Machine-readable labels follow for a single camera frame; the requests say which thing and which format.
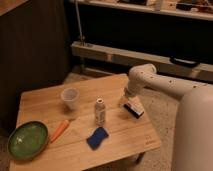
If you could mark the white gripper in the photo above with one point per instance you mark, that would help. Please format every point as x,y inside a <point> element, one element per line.
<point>129,92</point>

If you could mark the black white board eraser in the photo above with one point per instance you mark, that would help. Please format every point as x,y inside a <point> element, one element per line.
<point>134,108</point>

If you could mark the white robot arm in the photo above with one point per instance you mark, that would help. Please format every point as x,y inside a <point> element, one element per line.
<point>193,133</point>

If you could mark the white ceramic cup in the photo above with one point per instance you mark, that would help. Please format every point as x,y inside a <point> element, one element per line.
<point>69,96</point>

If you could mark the small white bottle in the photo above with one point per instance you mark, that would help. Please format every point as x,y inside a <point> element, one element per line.
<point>100,111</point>

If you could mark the wooden table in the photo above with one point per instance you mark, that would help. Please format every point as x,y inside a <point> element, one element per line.
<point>127,135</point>

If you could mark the blue sponge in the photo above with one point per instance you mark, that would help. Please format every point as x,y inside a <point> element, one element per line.
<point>95,140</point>

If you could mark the orange carrot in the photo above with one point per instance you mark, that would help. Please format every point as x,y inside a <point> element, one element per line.
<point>61,128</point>

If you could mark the metal pole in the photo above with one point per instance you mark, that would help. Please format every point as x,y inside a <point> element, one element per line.
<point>81,37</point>

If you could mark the green bowl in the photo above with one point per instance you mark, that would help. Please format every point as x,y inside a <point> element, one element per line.
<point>28,140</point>

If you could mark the background shelf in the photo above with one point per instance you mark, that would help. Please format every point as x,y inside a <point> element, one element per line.
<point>145,9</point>

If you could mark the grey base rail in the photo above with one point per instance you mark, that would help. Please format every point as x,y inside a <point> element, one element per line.
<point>131,58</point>

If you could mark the black handle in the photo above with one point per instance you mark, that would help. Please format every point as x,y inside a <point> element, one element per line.
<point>184,63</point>

